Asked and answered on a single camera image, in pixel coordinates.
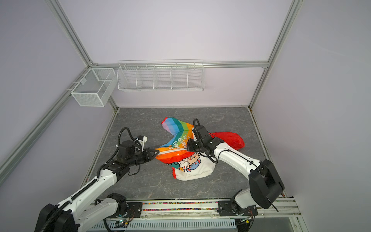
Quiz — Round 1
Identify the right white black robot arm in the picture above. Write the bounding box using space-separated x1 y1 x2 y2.
186 137 285 215

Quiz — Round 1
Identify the white mesh box basket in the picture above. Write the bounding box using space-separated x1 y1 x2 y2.
71 68 117 107

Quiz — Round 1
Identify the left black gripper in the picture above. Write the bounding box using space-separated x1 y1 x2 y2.
128 147 159 167

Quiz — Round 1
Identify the white wire shelf basket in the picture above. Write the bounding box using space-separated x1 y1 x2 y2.
117 60 205 91

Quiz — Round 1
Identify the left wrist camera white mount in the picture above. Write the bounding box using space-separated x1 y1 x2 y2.
135 135 147 151

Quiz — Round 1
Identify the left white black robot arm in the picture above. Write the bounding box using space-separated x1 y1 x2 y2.
35 141 159 232

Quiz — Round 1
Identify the colourful rainbow kids jacket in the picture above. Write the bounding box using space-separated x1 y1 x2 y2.
155 116 245 181

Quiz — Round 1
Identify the black corrugated cable conduit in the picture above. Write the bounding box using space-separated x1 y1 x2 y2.
117 127 137 146

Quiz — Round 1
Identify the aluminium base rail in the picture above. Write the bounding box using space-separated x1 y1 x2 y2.
52 198 302 232

